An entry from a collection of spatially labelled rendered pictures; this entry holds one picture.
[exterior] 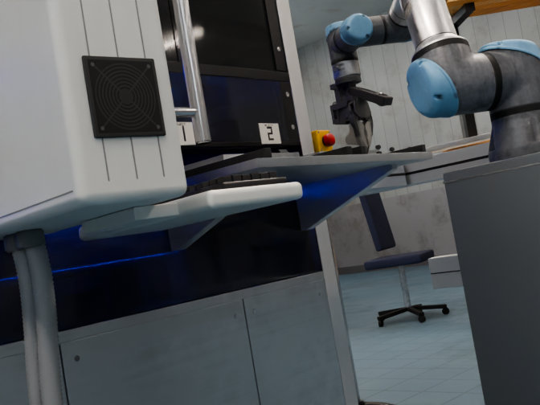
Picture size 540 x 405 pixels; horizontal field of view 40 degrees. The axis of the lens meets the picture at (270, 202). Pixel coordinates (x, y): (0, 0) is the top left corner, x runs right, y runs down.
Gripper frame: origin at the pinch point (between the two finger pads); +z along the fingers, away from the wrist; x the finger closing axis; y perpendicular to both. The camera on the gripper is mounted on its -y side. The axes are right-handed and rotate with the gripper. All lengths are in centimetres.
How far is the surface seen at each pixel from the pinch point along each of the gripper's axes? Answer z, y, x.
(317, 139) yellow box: -8.7, 26.6, -14.4
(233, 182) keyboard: 10, -28, 82
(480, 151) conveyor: 1, 7, -82
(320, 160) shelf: 4.7, -13.0, 38.7
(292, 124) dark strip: -13.6, 27.0, -3.7
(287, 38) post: -40.2, 26.8, -8.5
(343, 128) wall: -147, 570, -812
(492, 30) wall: -214, 289, -796
